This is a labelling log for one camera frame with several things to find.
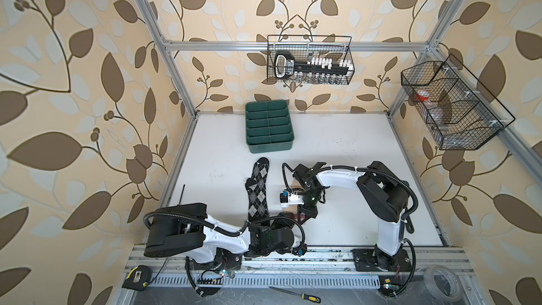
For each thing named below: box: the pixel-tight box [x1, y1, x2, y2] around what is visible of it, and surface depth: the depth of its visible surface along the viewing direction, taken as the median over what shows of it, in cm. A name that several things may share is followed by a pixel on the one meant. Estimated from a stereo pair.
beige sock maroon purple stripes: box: [285, 211, 306, 223], surface depth 82 cm
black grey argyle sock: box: [244, 156, 270, 223], surface depth 93 cm
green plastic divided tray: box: [244, 99, 295, 154], surface depth 110 cm
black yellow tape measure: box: [121, 264, 152, 291], surface depth 70 cm
